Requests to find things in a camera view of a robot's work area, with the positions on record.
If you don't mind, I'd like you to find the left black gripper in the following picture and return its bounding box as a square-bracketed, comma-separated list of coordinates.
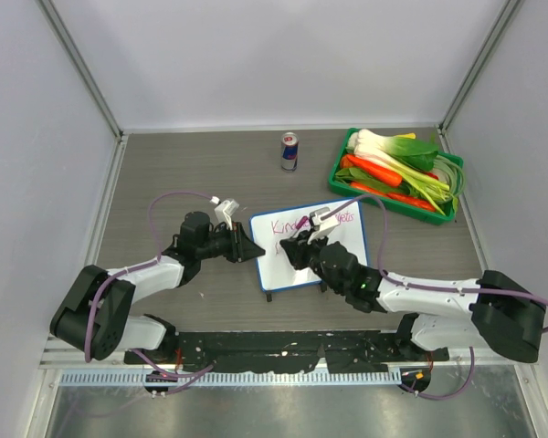
[197, 221, 264, 264]

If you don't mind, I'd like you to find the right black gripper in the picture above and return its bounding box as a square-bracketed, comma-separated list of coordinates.
[281, 227, 344, 295]

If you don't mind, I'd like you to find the blue framed whiteboard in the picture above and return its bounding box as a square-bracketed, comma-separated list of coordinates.
[249, 199, 370, 296]

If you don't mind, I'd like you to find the pink capped marker pen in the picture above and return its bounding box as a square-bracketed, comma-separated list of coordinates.
[291, 216, 311, 237]

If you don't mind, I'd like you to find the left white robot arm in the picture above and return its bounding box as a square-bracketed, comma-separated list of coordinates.
[49, 212, 266, 364]

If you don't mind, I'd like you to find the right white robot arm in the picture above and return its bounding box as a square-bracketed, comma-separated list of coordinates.
[280, 231, 546, 363]

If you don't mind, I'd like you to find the large orange carrot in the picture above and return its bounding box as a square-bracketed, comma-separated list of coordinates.
[340, 154, 403, 188]

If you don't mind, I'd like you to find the red bull can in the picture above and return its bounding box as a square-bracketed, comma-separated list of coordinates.
[280, 132, 299, 172]

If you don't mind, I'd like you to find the small orange carrot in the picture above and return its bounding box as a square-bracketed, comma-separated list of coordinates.
[349, 182, 436, 212]

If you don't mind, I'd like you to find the green plastic tray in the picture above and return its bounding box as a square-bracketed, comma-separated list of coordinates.
[328, 128, 456, 225]

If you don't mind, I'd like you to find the white green bok choy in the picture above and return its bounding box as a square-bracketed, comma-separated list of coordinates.
[346, 129, 438, 172]

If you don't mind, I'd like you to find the green onion bunch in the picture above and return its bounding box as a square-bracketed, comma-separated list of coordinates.
[371, 152, 466, 214]

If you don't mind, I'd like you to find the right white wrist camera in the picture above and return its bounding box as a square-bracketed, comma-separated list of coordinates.
[308, 207, 340, 244]

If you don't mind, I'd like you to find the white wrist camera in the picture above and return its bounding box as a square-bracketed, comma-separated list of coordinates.
[308, 207, 340, 244]
[214, 199, 239, 230]

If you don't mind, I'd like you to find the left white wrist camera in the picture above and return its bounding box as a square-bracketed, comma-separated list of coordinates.
[214, 199, 239, 230]

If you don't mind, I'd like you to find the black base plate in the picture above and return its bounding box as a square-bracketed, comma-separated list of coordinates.
[142, 330, 449, 374]

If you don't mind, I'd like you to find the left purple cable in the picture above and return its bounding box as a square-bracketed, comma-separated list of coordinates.
[84, 190, 220, 398]

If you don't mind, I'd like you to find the purple cable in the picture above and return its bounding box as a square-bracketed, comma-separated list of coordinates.
[328, 193, 548, 402]
[84, 190, 220, 398]

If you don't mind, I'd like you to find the white slotted cable duct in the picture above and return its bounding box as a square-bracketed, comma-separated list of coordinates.
[58, 368, 402, 388]

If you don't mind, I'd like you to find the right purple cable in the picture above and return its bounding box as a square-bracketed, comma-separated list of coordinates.
[328, 193, 548, 402]

